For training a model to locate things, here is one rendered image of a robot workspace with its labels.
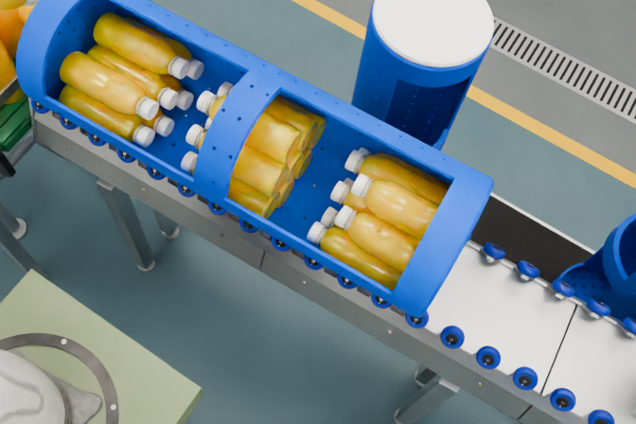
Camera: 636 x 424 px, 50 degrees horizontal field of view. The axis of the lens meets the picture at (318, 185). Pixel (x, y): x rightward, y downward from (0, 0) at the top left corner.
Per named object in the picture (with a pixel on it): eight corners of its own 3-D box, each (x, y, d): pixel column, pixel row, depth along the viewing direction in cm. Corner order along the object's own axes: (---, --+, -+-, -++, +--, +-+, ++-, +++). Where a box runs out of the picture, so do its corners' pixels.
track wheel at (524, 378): (542, 379, 123) (542, 373, 125) (520, 366, 124) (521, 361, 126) (530, 397, 125) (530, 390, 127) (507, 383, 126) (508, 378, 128)
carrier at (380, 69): (317, 187, 232) (378, 244, 224) (344, 14, 154) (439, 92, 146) (373, 138, 242) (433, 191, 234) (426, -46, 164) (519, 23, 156)
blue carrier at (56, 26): (410, 331, 131) (435, 302, 104) (47, 123, 146) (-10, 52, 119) (473, 210, 140) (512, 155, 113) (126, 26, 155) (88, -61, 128)
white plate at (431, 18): (347, 10, 153) (346, 14, 154) (440, 86, 145) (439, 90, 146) (427, -49, 163) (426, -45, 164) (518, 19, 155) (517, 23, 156)
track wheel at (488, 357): (504, 358, 125) (505, 352, 126) (482, 345, 125) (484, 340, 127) (493, 375, 127) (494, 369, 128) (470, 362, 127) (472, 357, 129)
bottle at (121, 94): (66, 87, 136) (140, 129, 133) (52, 71, 129) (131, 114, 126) (86, 60, 137) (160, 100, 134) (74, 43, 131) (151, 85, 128)
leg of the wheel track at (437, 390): (407, 431, 212) (458, 396, 156) (390, 421, 213) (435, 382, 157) (415, 414, 215) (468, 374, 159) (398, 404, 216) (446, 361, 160)
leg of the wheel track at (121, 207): (148, 274, 229) (111, 193, 173) (133, 266, 230) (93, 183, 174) (158, 261, 231) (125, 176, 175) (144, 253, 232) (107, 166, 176)
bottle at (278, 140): (280, 162, 119) (194, 115, 122) (287, 167, 126) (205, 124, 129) (299, 127, 119) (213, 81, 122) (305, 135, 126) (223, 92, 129)
